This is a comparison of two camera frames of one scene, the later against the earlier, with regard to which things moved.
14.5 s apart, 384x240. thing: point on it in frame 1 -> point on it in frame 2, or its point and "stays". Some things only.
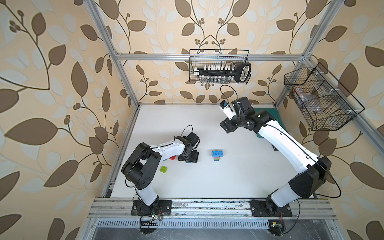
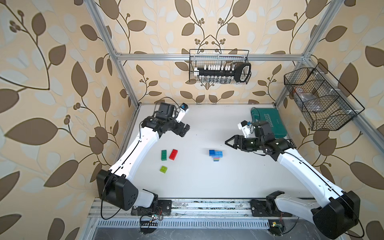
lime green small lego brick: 163,169 stays
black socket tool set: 238,72 stays
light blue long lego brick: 217,153 stays
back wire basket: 219,66 stays
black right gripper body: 237,121 -> 249,144
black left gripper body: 193,158 -> 180,128
